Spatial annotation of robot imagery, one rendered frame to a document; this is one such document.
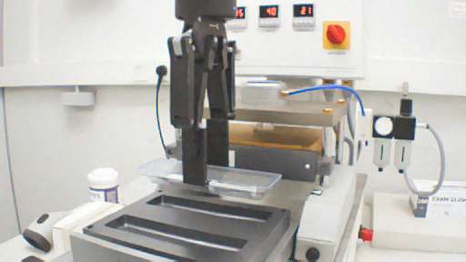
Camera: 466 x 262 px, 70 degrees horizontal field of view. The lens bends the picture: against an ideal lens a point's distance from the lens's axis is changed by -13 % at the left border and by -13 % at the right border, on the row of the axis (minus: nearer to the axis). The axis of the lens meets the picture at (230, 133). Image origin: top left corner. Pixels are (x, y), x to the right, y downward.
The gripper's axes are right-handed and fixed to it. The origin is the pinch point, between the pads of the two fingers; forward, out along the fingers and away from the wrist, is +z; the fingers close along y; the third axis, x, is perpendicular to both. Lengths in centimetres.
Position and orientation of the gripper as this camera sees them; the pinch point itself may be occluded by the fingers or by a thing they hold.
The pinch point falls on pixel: (207, 153)
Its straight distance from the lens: 47.9
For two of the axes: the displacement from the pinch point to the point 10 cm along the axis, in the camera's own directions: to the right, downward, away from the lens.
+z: 0.0, 9.8, 2.0
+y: -4.1, 1.8, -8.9
